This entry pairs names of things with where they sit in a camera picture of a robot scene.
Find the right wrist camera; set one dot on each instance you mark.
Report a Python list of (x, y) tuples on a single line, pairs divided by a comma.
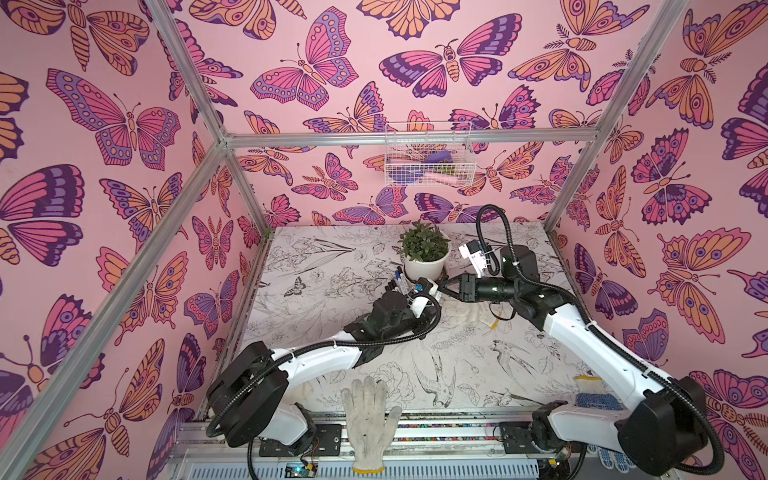
[(476, 253)]

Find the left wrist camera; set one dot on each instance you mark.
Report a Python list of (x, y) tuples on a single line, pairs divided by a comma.
[(420, 301)]

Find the white glove front edge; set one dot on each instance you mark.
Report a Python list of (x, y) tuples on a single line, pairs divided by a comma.
[(370, 426)]

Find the white potted green plant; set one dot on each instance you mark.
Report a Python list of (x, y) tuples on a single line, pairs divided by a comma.
[(425, 250)]

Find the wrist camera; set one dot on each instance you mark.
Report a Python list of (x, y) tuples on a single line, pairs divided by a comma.
[(476, 253), (420, 301)]

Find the white glove on table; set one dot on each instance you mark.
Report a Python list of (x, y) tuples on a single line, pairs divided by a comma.
[(455, 313)]

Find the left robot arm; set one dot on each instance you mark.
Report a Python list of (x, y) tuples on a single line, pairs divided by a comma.
[(247, 398)]

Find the small circuit board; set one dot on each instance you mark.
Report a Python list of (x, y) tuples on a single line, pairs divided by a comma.
[(298, 470)]

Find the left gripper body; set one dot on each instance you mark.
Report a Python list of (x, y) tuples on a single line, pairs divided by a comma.
[(404, 325)]

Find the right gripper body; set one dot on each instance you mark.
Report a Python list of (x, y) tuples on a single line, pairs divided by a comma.
[(465, 285)]

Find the blue dotted glove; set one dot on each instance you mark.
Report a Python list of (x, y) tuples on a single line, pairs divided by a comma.
[(594, 394)]

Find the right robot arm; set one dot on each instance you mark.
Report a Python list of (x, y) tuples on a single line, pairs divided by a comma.
[(661, 425)]

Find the white wire wall basket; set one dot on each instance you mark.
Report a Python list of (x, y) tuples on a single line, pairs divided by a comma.
[(429, 158)]

